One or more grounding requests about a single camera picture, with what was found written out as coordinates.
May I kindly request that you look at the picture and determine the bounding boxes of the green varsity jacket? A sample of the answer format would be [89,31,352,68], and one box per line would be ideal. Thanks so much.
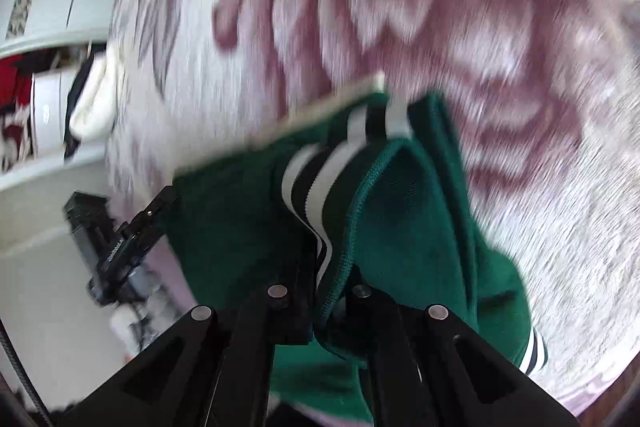
[165,91,548,421]

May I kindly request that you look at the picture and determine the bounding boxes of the hanging red clothes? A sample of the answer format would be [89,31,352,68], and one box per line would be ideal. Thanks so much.
[1,54,32,173]

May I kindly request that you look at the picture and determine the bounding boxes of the black and white garment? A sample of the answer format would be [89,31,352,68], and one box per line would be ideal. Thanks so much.
[63,46,122,160]

